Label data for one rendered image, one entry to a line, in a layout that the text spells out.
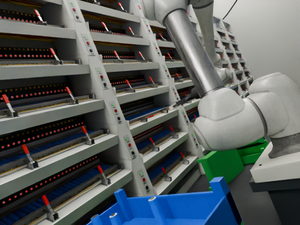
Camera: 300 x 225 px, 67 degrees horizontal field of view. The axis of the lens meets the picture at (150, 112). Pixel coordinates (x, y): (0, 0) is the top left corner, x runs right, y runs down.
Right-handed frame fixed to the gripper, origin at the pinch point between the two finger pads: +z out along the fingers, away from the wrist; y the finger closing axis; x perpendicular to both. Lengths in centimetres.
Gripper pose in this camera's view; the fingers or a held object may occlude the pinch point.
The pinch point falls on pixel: (174, 106)
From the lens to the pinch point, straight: 154.6
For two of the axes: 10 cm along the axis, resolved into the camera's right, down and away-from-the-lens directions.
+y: 5.3, -2.0, 8.2
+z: -7.0, 4.5, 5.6
